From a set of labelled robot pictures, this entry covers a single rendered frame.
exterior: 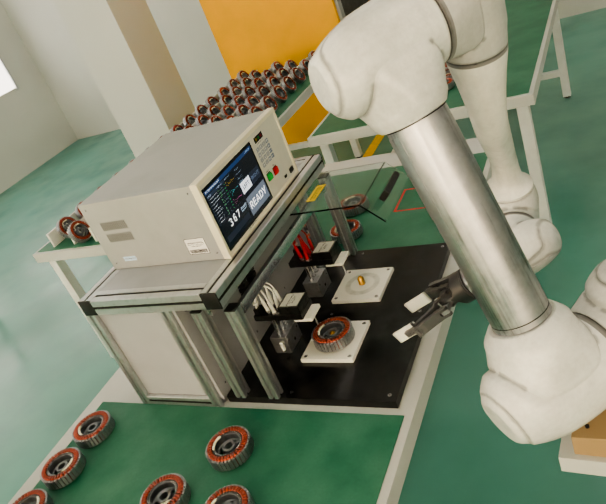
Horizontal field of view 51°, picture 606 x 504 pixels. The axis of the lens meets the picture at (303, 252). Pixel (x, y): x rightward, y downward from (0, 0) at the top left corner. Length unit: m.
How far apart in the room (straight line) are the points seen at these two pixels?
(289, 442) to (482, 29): 0.97
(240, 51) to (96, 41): 1.15
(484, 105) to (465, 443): 1.51
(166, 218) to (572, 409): 0.97
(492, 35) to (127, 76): 4.68
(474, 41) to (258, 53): 4.46
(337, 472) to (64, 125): 8.63
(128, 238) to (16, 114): 7.63
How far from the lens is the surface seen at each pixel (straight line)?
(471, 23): 1.00
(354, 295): 1.81
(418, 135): 0.95
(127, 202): 1.59
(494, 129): 1.15
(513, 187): 1.40
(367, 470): 1.38
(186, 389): 1.74
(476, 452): 2.34
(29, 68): 9.57
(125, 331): 1.70
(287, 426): 1.55
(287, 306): 1.62
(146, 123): 5.64
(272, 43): 5.33
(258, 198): 1.64
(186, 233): 1.54
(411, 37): 0.93
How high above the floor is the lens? 1.77
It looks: 28 degrees down
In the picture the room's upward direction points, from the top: 23 degrees counter-clockwise
